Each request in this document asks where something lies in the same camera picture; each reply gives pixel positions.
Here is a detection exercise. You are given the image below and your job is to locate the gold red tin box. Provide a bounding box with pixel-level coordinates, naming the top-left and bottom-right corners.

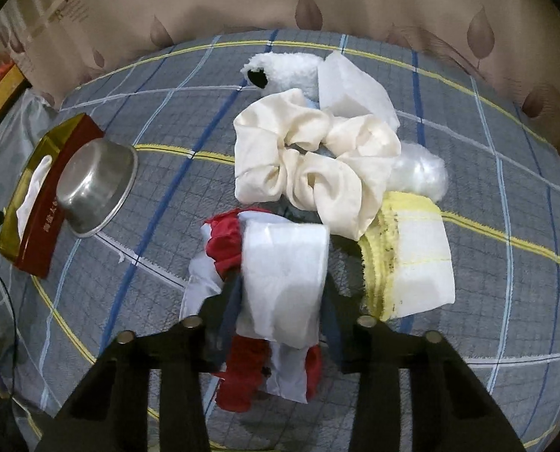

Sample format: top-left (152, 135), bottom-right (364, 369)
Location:
top-left (0, 113), bottom-right (103, 279)

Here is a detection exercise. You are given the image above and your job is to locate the stainless steel bowl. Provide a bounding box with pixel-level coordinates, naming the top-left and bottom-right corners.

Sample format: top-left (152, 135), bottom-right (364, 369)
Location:
top-left (56, 138), bottom-right (138, 238)

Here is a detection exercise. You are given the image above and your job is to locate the cream satin scrunchie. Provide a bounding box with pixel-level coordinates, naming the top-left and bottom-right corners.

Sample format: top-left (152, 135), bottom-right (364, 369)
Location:
top-left (233, 89), bottom-right (402, 241)

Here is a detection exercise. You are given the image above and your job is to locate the beige leaf-print curtain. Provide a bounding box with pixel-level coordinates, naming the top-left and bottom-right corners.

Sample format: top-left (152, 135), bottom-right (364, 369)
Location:
top-left (0, 0), bottom-right (560, 152)

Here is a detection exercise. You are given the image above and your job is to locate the white fluffy plush toy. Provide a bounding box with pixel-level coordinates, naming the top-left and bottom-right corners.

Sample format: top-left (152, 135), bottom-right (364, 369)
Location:
top-left (240, 52), bottom-right (323, 102)

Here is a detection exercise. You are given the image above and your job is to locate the red white printed cloth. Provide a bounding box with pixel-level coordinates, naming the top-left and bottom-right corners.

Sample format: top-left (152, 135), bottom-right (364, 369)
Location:
top-left (180, 209), bottom-right (330, 412)

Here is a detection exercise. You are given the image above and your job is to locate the floral white tissue pack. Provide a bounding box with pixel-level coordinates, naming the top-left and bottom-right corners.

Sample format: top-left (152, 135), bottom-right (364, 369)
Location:
top-left (236, 211), bottom-right (330, 349)

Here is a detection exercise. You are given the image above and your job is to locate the clear plastic bag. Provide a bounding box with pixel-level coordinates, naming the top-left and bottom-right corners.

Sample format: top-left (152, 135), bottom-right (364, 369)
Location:
top-left (387, 142), bottom-right (448, 203)

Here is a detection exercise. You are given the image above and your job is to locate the yellow-edged white dishcloth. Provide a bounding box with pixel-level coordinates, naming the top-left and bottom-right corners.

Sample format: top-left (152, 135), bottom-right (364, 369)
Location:
top-left (359, 192), bottom-right (456, 321)

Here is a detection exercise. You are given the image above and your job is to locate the grey plaid tablecloth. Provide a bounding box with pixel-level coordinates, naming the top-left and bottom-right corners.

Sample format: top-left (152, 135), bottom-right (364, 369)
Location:
top-left (0, 31), bottom-right (560, 451)

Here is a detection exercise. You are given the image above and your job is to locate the white sock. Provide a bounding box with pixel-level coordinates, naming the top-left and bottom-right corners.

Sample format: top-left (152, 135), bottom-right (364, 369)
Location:
top-left (16, 155), bottom-right (53, 240)

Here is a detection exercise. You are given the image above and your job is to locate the white sponge block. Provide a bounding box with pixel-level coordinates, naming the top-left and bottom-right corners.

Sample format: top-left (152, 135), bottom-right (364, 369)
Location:
top-left (318, 51), bottom-right (399, 132)

